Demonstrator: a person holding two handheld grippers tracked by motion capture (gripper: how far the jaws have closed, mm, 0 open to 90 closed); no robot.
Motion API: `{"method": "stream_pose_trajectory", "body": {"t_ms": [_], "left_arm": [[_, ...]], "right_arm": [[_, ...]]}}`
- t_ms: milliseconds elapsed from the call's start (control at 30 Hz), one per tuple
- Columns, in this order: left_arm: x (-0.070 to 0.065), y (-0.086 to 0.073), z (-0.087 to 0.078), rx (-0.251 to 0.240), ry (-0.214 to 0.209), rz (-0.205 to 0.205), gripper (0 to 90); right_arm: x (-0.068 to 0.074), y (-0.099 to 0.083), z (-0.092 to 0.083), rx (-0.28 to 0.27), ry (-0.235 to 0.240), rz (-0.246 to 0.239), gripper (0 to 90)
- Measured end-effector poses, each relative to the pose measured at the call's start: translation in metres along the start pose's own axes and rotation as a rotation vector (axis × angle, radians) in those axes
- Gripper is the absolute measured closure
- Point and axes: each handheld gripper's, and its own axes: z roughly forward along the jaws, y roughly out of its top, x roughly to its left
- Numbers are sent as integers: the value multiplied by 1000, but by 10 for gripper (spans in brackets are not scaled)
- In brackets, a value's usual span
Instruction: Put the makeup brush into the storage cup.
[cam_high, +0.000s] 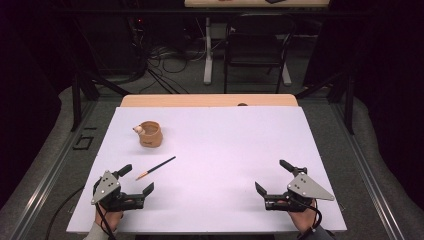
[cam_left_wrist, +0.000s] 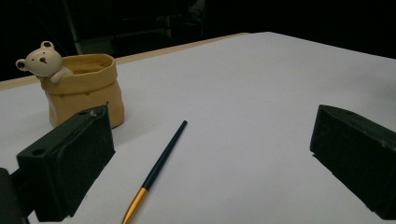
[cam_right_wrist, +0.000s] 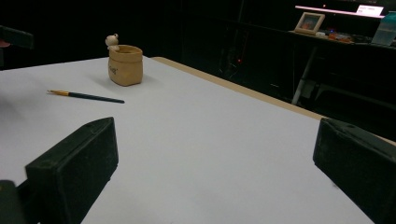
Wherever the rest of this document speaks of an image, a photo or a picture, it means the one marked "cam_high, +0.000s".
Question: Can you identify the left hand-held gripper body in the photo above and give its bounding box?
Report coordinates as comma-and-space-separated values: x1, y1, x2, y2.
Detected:
91, 170, 146, 212

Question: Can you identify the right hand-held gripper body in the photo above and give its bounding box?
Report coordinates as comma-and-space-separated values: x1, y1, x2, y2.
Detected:
263, 166, 336, 213

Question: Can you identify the black pencil with orange end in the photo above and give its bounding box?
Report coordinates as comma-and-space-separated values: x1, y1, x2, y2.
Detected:
135, 155, 177, 182

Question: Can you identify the brown cup with animal figure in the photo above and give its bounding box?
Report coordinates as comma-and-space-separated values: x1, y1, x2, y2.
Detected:
132, 120, 164, 149

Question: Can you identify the person's left hand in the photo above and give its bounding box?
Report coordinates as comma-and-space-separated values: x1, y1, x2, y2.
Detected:
94, 203, 125, 233

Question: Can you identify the person's right hand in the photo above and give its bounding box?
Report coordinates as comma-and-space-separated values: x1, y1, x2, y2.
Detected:
287, 198, 318, 235

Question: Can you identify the white board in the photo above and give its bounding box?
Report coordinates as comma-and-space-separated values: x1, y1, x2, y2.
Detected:
65, 105, 348, 234

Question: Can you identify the white desk leg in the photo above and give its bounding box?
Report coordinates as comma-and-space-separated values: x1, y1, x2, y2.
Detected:
202, 16, 215, 86
280, 61, 293, 87

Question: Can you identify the black metal stand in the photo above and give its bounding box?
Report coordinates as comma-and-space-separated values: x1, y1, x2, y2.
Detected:
70, 70, 132, 133
294, 69, 355, 136

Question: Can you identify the wooden table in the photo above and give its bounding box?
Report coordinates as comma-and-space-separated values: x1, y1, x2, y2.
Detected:
119, 93, 299, 108

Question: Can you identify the black folding chair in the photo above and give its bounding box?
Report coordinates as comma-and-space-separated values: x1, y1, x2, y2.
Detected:
223, 13, 298, 95

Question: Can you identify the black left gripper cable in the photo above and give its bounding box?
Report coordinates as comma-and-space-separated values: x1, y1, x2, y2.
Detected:
95, 202, 117, 240

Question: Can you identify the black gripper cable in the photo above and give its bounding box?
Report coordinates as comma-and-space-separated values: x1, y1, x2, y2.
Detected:
293, 194, 324, 236
95, 202, 117, 240

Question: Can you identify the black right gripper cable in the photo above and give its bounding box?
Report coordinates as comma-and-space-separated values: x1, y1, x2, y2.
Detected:
293, 194, 324, 236

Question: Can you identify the black floor cable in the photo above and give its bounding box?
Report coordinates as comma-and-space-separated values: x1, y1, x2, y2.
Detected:
44, 186, 85, 240

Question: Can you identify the aluminium floor rail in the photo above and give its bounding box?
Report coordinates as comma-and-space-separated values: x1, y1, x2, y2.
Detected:
6, 99, 98, 240
331, 103, 407, 240

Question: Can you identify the bundle of floor cables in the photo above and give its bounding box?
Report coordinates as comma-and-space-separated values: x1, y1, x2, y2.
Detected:
131, 19, 209, 95

